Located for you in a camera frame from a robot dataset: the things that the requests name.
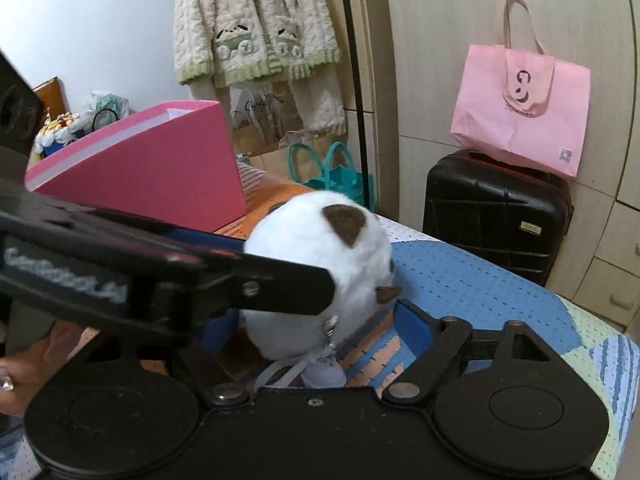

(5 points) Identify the white green plastic bag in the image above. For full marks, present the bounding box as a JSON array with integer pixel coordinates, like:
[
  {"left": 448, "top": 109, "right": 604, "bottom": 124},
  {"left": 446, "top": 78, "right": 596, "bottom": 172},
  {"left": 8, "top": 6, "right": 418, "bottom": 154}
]
[{"left": 82, "top": 89, "right": 131, "bottom": 134}]

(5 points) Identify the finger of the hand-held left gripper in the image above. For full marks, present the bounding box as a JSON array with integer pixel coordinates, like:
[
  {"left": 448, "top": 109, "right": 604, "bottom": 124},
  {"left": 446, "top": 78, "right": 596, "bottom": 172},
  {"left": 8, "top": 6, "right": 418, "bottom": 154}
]
[{"left": 150, "top": 225, "right": 337, "bottom": 334}]

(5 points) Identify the pink tote bag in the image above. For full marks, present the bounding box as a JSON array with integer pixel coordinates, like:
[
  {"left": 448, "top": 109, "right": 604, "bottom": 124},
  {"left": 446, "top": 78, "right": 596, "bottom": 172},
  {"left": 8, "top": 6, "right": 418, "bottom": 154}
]
[{"left": 450, "top": 0, "right": 592, "bottom": 180}]

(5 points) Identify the wooden headboard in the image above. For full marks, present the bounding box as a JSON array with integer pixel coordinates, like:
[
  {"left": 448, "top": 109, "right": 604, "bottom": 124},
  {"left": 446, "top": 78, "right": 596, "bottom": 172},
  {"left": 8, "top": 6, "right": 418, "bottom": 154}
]
[{"left": 32, "top": 76, "right": 69, "bottom": 117}]

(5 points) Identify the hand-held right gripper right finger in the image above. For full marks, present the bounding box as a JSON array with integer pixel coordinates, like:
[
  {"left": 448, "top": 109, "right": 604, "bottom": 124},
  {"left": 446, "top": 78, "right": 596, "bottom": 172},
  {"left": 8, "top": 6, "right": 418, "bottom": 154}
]
[{"left": 382, "top": 299, "right": 556, "bottom": 404}]

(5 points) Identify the cream fleece pajamas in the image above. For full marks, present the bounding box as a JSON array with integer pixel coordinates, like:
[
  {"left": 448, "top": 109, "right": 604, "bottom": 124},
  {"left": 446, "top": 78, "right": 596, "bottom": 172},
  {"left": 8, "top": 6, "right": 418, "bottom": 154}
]
[{"left": 172, "top": 0, "right": 349, "bottom": 136}]

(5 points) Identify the white brown plush toy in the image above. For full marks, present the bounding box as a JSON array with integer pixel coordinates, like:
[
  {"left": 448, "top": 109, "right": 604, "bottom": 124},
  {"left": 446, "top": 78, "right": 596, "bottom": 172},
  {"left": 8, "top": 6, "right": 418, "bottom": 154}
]
[{"left": 239, "top": 190, "right": 404, "bottom": 391}]

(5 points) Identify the black suitcase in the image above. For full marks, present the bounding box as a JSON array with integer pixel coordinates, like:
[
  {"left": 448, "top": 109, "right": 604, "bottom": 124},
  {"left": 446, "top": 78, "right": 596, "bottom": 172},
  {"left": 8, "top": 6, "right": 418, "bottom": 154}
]
[{"left": 422, "top": 149, "right": 575, "bottom": 289}]

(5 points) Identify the person's left hand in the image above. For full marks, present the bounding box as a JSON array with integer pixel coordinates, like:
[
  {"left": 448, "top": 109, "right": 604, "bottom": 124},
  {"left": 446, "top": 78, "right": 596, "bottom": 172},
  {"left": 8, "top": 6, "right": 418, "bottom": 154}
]
[{"left": 0, "top": 321, "right": 92, "bottom": 417}]

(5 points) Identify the beige wooden wardrobe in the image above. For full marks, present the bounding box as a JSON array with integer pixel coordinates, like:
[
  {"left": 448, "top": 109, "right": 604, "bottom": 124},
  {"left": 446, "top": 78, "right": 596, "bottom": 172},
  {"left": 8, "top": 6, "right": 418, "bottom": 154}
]
[{"left": 350, "top": 0, "right": 640, "bottom": 332}]

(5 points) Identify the brown paper bag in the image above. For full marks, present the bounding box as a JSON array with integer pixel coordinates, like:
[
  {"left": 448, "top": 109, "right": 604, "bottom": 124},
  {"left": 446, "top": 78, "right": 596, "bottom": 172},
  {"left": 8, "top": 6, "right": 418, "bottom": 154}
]
[
  {"left": 247, "top": 130, "right": 332, "bottom": 187},
  {"left": 229, "top": 85, "right": 292, "bottom": 159}
]

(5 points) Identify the white yellow toy bouquet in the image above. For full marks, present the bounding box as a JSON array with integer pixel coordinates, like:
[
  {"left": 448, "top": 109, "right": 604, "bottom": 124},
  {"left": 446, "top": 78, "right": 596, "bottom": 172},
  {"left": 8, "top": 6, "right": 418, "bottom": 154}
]
[{"left": 32, "top": 112, "right": 84, "bottom": 159}]

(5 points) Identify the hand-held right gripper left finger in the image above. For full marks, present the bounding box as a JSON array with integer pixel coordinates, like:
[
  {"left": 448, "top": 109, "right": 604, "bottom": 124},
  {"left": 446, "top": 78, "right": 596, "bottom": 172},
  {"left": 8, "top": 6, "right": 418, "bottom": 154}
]
[{"left": 80, "top": 307, "right": 249, "bottom": 404}]

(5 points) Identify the black metal pole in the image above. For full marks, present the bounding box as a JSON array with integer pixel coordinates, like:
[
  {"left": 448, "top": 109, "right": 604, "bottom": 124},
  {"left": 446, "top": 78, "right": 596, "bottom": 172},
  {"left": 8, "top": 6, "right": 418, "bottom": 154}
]
[{"left": 336, "top": 0, "right": 379, "bottom": 214}]

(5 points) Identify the teal gift bag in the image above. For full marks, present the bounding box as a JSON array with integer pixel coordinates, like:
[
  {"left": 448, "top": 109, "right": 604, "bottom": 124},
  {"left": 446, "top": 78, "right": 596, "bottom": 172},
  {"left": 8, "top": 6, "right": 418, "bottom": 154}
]
[{"left": 287, "top": 141, "right": 376, "bottom": 212}]

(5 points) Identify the patterned bed sheet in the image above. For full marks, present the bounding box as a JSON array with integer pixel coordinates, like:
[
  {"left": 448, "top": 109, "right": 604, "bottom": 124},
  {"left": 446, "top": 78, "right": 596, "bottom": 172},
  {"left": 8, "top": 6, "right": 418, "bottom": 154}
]
[{"left": 0, "top": 160, "right": 627, "bottom": 478}]

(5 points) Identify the pink cardboard box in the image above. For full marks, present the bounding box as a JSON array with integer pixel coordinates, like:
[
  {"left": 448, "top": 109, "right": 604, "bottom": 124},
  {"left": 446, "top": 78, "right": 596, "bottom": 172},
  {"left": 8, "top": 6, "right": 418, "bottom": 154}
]
[{"left": 25, "top": 100, "right": 249, "bottom": 234}]

